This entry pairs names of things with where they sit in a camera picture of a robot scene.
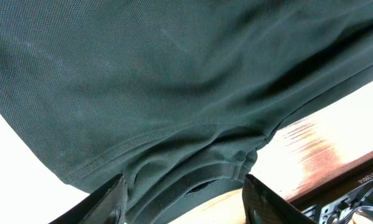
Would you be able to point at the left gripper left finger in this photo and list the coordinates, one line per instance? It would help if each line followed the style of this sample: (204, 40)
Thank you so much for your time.
(106, 205)

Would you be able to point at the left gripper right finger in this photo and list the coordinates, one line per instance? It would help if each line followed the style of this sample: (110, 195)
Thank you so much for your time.
(264, 206)

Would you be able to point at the black polo shirt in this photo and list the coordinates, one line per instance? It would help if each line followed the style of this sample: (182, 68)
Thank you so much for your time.
(176, 96)

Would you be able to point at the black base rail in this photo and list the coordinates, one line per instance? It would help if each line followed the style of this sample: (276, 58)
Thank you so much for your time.
(338, 200)

